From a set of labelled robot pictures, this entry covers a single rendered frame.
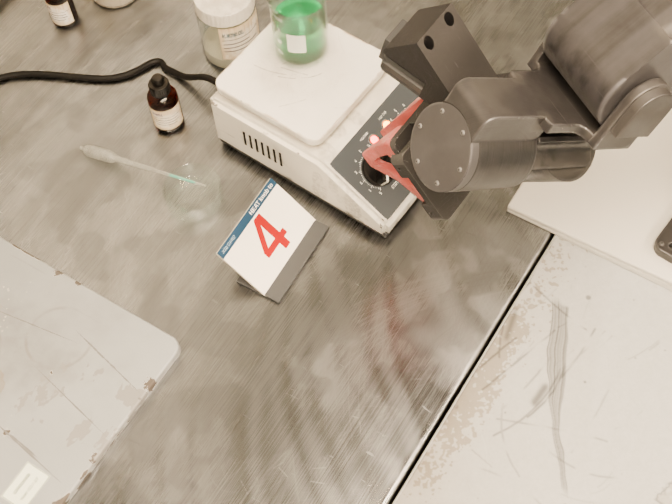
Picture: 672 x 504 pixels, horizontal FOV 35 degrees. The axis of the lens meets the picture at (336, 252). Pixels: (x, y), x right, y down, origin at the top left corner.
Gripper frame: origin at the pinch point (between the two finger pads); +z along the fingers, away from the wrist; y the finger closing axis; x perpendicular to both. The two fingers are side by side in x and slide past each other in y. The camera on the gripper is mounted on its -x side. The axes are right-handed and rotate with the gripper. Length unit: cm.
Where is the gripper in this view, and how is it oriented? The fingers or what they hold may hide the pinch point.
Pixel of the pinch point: (382, 147)
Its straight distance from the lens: 87.2
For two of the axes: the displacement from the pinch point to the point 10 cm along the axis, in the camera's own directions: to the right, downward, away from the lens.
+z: -6.0, -0.5, 8.0
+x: 5.5, 7.0, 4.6
